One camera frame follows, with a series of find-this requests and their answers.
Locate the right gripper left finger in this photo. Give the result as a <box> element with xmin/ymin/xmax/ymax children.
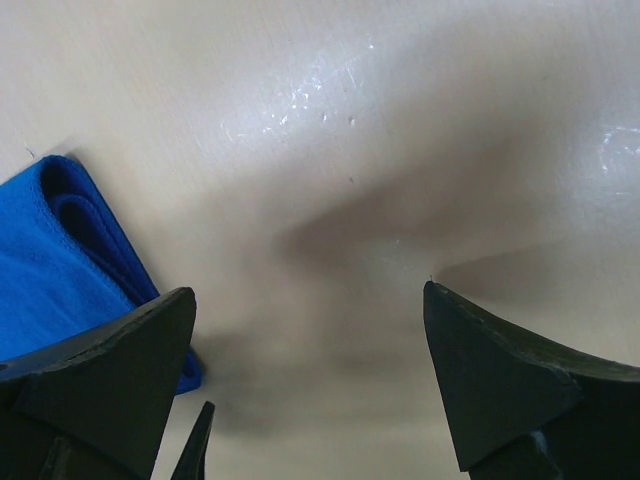
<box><xmin>1</xmin><ymin>287</ymin><xmax>196</xmax><ymax>479</ymax></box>

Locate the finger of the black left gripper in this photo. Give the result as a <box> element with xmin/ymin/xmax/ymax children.
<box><xmin>171</xmin><ymin>401</ymin><xmax>215</xmax><ymax>480</ymax></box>

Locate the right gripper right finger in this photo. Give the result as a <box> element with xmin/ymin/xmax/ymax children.
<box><xmin>423</xmin><ymin>281</ymin><xmax>639</xmax><ymax>473</ymax></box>

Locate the blue towel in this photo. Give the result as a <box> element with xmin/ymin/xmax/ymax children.
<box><xmin>0</xmin><ymin>154</ymin><xmax>205</xmax><ymax>396</ymax></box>

